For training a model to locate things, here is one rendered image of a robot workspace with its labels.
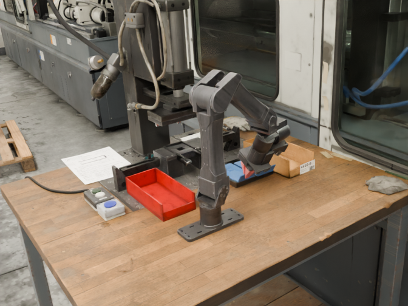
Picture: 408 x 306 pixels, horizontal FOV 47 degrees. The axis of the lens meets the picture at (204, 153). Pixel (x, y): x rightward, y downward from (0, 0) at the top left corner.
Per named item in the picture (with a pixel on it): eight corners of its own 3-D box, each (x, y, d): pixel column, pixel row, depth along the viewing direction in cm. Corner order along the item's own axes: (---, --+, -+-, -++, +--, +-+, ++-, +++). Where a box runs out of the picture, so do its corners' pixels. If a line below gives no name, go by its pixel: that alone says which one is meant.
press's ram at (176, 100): (164, 135, 159) (155, 47, 148) (130, 118, 179) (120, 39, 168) (207, 122, 168) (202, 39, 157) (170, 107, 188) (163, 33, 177)
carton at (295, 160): (289, 181, 162) (289, 160, 159) (243, 159, 182) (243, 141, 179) (314, 170, 169) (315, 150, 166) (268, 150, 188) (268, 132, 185)
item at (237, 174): (240, 184, 156) (240, 175, 155) (214, 169, 168) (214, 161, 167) (257, 178, 160) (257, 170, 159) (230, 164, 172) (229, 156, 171)
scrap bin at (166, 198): (163, 222, 140) (161, 204, 138) (127, 192, 160) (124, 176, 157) (196, 209, 146) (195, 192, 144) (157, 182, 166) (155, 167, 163)
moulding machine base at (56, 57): (5, 60, 917) (-6, 8, 879) (57, 52, 963) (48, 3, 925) (99, 137, 475) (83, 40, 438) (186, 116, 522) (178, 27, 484)
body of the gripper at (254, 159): (252, 148, 157) (259, 133, 151) (269, 170, 152) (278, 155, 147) (237, 153, 153) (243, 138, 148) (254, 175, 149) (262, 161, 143)
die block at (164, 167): (168, 180, 167) (166, 161, 164) (155, 171, 175) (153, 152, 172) (214, 164, 177) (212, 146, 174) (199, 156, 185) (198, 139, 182)
